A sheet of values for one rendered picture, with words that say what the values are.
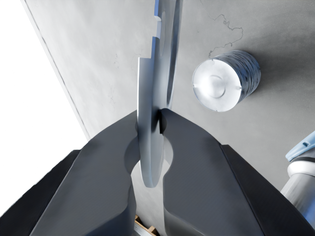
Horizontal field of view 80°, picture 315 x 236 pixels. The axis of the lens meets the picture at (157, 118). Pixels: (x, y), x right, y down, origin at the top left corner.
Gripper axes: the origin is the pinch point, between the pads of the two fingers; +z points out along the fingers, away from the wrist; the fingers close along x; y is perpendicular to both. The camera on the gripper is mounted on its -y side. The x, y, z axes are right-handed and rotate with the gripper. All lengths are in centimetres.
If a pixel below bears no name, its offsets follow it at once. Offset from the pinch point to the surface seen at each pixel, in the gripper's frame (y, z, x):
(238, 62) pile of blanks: 23, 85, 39
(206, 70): 28, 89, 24
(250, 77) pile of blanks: 31, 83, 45
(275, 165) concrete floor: 88, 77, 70
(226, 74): 28, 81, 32
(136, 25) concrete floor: 12, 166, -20
